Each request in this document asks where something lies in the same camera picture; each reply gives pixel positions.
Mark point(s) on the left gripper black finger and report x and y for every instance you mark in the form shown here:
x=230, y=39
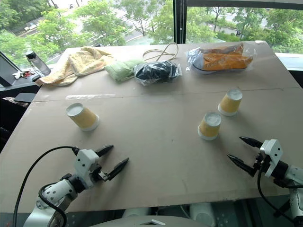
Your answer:
x=105, y=150
x=118, y=168

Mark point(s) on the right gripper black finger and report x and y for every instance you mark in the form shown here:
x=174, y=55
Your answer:
x=241, y=163
x=252, y=142

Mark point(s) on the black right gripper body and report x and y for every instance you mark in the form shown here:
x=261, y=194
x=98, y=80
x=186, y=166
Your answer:
x=261, y=162

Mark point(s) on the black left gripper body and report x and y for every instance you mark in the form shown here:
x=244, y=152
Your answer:
x=96, y=174

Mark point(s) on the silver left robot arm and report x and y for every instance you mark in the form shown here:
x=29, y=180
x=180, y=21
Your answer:
x=55, y=192

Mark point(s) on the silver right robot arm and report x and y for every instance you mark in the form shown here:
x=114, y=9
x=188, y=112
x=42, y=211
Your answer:
x=296, y=175

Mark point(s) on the yellow paper cup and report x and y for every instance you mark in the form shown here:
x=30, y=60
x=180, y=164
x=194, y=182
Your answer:
x=209, y=128
x=85, y=118
x=230, y=104

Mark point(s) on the white rounded robot part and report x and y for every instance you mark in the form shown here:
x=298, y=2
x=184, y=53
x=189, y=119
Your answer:
x=203, y=214
x=135, y=212

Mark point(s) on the grey robot torso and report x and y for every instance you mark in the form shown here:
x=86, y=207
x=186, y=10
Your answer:
x=132, y=222

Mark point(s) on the folded light green cloth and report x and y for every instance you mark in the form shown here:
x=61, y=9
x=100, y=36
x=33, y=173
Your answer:
x=120, y=69

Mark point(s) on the orange shoes in plastic bag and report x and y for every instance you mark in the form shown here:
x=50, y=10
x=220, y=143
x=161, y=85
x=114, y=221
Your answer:
x=222, y=60

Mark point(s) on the pale yellow towel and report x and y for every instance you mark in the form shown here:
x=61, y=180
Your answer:
x=80, y=62

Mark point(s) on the black items in plastic bag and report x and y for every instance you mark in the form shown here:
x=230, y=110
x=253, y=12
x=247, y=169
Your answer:
x=156, y=72

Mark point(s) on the dark flat tablet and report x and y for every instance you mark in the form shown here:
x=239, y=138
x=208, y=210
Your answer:
x=24, y=97

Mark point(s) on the grey water bottle black cap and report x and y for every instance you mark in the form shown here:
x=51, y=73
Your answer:
x=39, y=65

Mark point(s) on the keys with red tag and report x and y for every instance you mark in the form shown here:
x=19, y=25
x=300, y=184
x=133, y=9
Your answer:
x=23, y=74

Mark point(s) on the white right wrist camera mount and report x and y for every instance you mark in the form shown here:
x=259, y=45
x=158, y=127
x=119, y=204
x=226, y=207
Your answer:
x=272, y=152

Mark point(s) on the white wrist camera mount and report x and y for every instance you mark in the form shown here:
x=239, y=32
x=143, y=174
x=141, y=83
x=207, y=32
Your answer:
x=84, y=163
x=272, y=152

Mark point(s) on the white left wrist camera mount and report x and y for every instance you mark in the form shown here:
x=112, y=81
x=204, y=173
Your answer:
x=84, y=163

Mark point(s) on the black window frame post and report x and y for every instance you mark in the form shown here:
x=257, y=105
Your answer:
x=180, y=21

